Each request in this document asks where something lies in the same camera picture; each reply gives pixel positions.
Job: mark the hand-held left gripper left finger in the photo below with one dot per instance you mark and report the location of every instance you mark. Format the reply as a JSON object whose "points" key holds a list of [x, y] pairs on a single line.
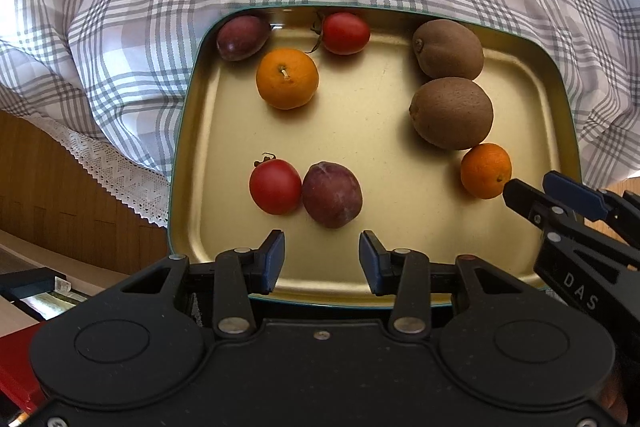
{"points": [[275, 262]]}

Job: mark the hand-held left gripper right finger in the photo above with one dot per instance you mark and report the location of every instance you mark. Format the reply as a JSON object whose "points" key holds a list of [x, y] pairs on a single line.
{"points": [[369, 263]]}

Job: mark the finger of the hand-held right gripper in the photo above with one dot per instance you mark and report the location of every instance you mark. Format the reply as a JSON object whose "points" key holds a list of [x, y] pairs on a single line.
{"points": [[525, 199], [570, 192]]}

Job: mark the orange mandarin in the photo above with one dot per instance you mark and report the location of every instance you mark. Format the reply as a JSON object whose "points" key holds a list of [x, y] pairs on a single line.
{"points": [[287, 78], [486, 171]]}

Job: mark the red tomato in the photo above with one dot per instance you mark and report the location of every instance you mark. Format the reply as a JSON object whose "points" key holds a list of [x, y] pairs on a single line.
{"points": [[275, 186], [345, 33]]}

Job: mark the dark purple plum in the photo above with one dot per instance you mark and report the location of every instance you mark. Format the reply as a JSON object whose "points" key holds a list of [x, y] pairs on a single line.
{"points": [[331, 194], [243, 37]]}

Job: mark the brown kiwi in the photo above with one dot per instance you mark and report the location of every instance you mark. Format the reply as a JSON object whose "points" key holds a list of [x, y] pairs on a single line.
{"points": [[447, 49], [451, 113]]}

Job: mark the gold metal tray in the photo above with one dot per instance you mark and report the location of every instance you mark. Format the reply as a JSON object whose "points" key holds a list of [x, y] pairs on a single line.
{"points": [[370, 132]]}

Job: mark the person's right hand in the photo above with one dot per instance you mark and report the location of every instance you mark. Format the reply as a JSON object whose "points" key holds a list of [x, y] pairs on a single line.
{"points": [[616, 399]]}

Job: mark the white lace cloth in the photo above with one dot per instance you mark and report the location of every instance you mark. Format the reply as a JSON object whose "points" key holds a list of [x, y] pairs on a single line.
{"points": [[115, 172]]}

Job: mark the gold striped packet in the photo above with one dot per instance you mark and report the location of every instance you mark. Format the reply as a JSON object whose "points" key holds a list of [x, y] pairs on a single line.
{"points": [[50, 304]]}

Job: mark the wooden cabinet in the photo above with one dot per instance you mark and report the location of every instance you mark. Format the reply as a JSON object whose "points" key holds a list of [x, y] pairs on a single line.
{"points": [[50, 197]]}

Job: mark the black box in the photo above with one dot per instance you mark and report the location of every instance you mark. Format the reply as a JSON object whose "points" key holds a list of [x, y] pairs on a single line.
{"points": [[25, 284]]}

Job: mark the red box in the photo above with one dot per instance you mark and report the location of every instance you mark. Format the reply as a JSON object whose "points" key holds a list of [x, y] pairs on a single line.
{"points": [[15, 367]]}

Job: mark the grey plaid tablecloth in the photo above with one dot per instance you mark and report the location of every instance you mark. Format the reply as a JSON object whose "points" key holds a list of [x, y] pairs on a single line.
{"points": [[150, 7]]}

